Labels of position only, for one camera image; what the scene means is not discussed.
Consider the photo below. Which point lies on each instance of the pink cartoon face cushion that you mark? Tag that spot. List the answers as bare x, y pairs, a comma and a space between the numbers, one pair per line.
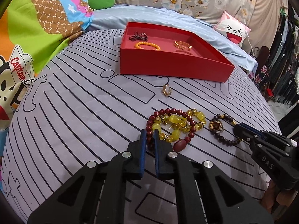
232, 29

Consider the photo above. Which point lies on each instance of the small gold earring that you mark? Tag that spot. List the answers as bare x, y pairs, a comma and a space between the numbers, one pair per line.
167, 91

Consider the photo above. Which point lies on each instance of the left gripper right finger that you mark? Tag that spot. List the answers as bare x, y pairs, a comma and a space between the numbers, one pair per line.
203, 192

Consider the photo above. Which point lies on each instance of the dark red chair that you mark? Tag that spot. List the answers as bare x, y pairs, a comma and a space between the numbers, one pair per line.
263, 55

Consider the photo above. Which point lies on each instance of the wide gold chain bangle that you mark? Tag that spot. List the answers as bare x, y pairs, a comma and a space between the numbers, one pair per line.
182, 45

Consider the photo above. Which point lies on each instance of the person's left hand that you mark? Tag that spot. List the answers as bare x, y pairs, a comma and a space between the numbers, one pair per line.
277, 201

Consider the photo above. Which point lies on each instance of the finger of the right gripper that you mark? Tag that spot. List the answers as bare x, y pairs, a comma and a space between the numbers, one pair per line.
242, 135
250, 130

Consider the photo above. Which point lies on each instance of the red cardboard tray box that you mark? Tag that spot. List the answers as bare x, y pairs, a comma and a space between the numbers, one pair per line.
158, 56

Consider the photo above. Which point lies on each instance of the light blue pillow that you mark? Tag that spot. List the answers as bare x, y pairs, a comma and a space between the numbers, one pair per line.
118, 16

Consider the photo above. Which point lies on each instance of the colourful monkey cartoon blanket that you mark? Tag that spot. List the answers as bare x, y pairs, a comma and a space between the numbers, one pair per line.
32, 33

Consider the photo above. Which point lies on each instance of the dark beaded bow ornament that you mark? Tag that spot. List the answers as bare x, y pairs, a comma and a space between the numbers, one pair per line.
139, 37

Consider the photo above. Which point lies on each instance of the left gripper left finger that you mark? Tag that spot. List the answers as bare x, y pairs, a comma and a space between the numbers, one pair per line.
96, 192

